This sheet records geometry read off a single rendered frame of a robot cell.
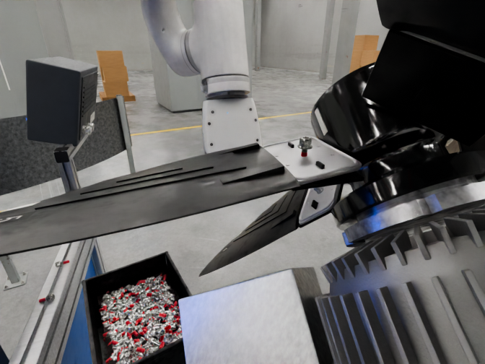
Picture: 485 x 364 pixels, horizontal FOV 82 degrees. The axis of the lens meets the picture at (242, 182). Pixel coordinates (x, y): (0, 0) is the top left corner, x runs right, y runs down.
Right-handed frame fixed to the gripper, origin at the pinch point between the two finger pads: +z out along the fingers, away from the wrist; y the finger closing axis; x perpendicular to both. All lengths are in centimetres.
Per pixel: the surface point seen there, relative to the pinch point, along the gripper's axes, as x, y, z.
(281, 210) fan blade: -13.2, 3.3, 2.7
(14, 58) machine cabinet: 511, -224, -169
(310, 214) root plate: -21.0, 3.8, 1.5
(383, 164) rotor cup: -30.1, 6.1, -4.9
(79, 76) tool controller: 27.0, -28.8, -26.1
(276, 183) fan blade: -31.2, -4.5, -4.8
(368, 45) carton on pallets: 605, 538, -215
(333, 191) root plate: -22.1, 6.3, -1.2
